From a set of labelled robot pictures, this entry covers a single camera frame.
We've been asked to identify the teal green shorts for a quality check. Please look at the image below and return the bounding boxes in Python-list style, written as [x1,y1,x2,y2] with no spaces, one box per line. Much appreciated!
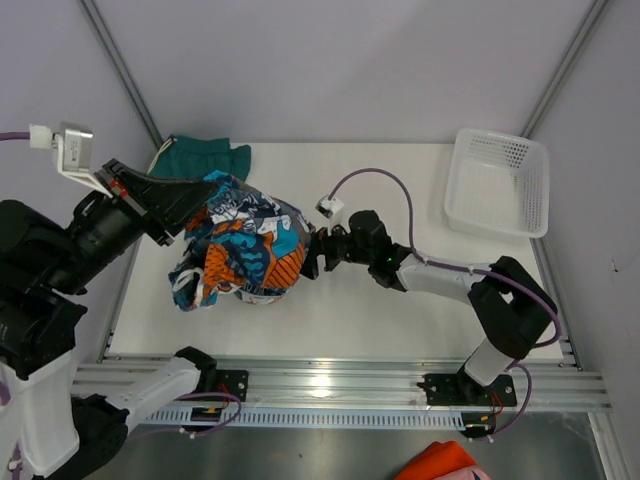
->
[148,135,252,180]

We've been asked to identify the patterned blue orange shorts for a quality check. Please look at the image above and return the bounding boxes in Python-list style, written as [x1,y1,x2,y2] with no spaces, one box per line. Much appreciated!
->
[168,170,315,312]

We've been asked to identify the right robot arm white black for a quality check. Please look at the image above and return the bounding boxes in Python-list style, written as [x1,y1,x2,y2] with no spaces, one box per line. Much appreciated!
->
[302,206,561,405]

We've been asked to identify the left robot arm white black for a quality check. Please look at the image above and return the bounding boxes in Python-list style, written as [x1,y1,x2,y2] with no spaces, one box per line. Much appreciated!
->
[1,160,220,479]

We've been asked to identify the white plastic mesh basket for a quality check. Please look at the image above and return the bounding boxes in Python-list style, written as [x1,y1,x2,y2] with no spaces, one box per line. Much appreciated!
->
[443,128,550,242]

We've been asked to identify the orange cloth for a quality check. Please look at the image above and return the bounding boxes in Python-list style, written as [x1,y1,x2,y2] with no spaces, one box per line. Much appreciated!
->
[394,441,476,480]

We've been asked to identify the pink cloth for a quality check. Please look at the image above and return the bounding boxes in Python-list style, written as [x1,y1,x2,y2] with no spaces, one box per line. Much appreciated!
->
[438,466,491,480]

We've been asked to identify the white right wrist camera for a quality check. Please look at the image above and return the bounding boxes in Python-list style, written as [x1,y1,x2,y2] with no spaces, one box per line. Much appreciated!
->
[315,196,344,235]

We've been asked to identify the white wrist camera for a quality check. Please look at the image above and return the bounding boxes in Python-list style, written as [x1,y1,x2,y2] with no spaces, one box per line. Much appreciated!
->
[29,122,111,197]
[315,196,344,235]

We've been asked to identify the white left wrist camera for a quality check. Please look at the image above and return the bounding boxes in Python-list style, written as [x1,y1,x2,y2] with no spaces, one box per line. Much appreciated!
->
[29,122,111,197]

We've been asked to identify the aluminium mounting rail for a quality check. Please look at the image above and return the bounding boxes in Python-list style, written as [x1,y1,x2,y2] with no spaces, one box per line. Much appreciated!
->
[72,357,612,413]

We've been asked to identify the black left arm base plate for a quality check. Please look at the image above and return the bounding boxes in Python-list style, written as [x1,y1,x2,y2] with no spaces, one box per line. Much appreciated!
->
[198,369,250,402]

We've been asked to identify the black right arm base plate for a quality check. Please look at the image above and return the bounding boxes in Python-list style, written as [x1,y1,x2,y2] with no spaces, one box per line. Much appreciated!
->
[416,372,517,407]

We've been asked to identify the white slotted cable duct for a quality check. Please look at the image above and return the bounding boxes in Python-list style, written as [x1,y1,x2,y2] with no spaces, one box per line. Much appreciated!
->
[143,405,465,431]

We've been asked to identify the left aluminium frame post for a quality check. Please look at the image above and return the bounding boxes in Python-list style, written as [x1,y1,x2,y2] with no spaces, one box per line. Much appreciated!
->
[77,0,163,147]

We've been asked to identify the aluminium frame post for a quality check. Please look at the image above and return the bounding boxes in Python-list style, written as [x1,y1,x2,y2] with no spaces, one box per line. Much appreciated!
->
[520,0,615,139]
[77,0,163,147]

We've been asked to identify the right aluminium frame post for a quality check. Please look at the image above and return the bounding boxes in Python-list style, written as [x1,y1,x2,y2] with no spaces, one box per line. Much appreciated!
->
[520,0,615,139]

